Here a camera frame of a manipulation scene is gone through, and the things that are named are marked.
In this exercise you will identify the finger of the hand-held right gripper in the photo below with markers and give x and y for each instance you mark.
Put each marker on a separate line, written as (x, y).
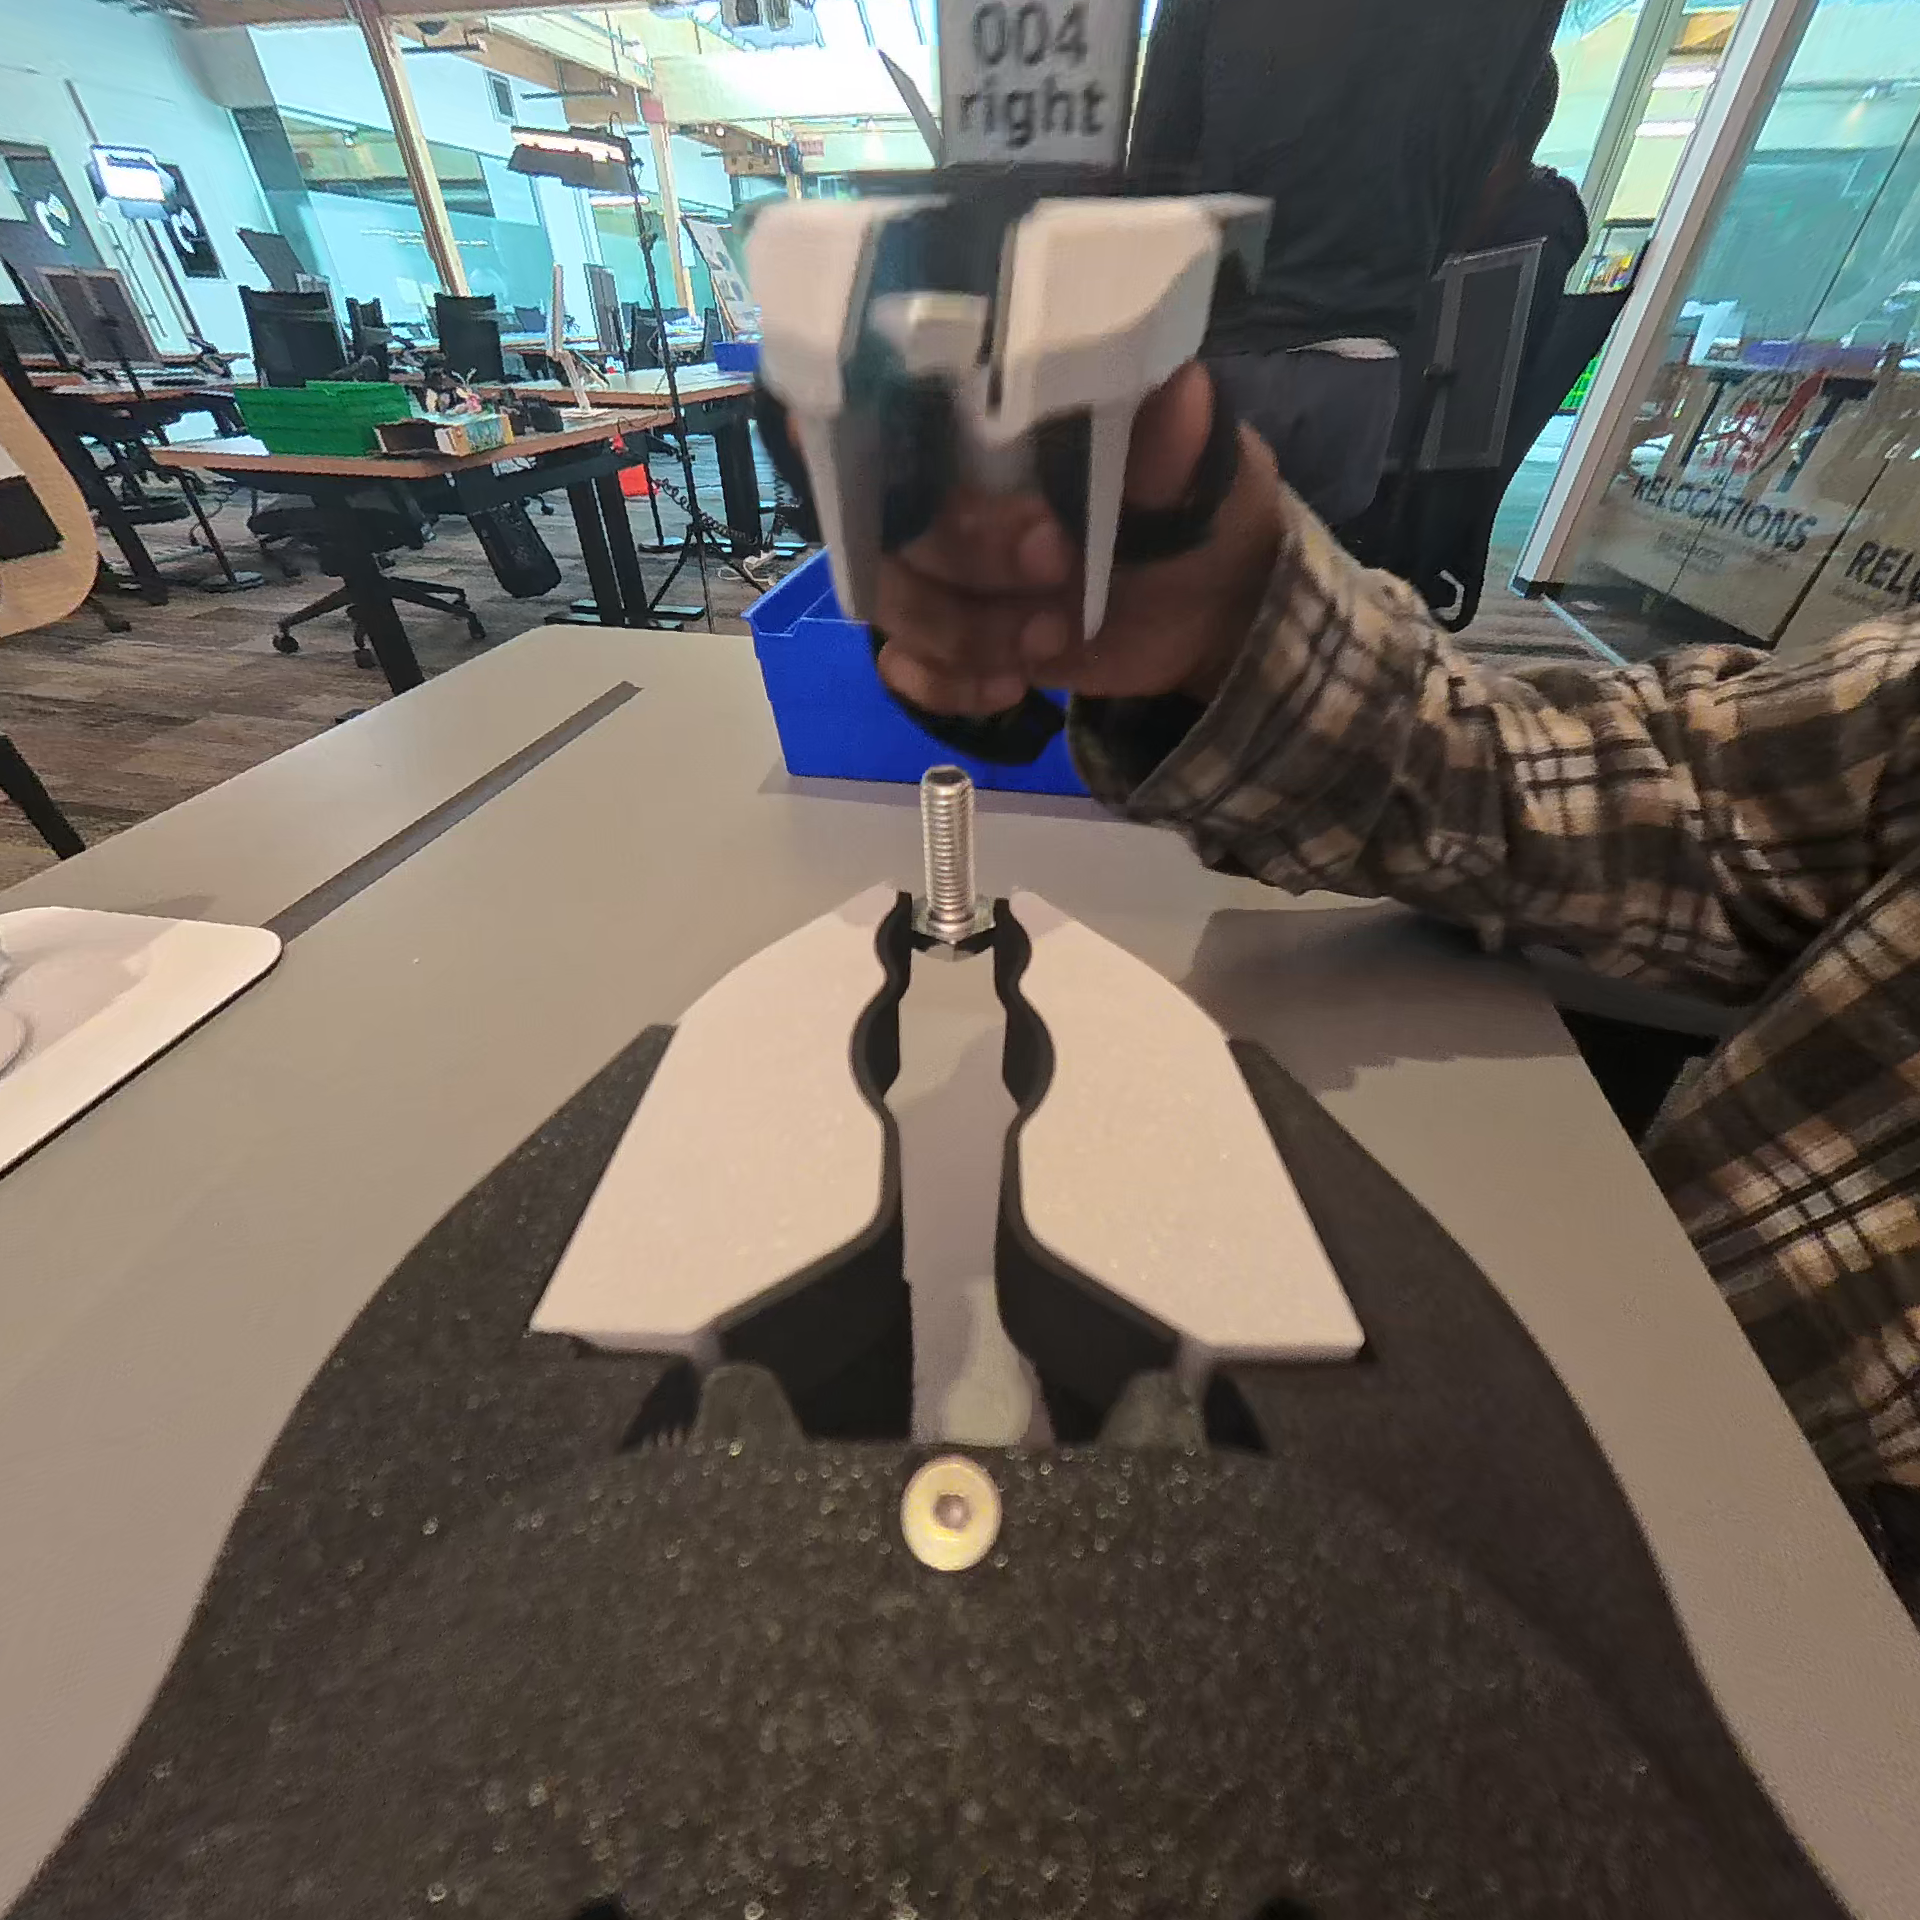
(1110, 283)
(803, 299)

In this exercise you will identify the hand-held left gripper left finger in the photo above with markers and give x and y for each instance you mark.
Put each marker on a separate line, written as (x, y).
(735, 1140)

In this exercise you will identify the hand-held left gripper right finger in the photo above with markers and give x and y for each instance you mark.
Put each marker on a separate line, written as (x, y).
(1170, 1155)

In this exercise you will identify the silver hex nut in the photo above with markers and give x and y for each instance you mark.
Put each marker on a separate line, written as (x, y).
(949, 935)

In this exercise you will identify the silver steel bolt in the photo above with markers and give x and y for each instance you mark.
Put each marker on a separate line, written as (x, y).
(946, 840)

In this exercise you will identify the person's right forearm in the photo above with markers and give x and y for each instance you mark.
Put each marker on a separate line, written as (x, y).
(1499, 780)

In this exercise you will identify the person's right hand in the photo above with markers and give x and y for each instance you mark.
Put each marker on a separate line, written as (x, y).
(1184, 615)

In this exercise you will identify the studio light on stand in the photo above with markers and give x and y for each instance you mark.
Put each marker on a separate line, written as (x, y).
(570, 162)

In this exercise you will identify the small colourful box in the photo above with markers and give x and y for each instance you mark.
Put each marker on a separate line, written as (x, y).
(450, 434)

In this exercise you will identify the wooden desk with black legs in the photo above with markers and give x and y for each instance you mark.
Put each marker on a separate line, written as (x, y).
(450, 457)

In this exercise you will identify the blue plastic bin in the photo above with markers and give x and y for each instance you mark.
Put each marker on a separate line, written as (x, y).
(840, 721)

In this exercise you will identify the black office chair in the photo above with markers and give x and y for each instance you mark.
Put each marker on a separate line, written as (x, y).
(368, 523)

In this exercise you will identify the green plastic bins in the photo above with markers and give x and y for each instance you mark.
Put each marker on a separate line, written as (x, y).
(322, 416)

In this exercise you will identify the white tray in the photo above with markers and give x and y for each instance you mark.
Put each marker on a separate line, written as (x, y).
(135, 1004)

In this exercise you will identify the person's plaid shirt torso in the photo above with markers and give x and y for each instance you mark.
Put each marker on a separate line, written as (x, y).
(1815, 1170)

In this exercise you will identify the pale plastic object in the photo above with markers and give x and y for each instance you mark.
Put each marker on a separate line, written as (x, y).
(11, 1019)

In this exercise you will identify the plywood chair back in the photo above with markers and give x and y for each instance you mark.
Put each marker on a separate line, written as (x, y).
(45, 510)

